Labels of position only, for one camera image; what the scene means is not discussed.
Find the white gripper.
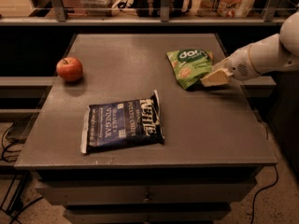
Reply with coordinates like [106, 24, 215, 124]
[201, 45, 260, 87]

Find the green rice chip bag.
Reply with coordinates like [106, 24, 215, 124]
[166, 49, 213, 90]

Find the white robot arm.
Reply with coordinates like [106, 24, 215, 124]
[200, 12, 299, 87]

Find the colourful snack bag on shelf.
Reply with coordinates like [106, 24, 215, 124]
[197, 0, 255, 18]

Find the blue kettle chips bag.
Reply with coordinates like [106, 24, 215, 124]
[80, 91, 164, 154]

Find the black bag on shelf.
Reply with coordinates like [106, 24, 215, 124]
[132, 0, 192, 17]

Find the red apple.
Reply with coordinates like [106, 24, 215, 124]
[56, 57, 83, 82]

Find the grey cabinet top drawer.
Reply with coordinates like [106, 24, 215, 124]
[36, 179, 256, 205]

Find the grey cabinet drawer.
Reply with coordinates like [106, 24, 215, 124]
[36, 179, 256, 205]
[64, 208, 230, 224]

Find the grey cabinet lower drawer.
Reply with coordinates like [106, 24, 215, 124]
[64, 208, 230, 224]

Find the grey metal shelf rail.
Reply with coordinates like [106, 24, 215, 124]
[0, 0, 299, 27]

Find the black floor cable right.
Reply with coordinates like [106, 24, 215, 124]
[250, 165, 279, 224]

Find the black floor cables left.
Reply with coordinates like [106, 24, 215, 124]
[0, 121, 45, 224]

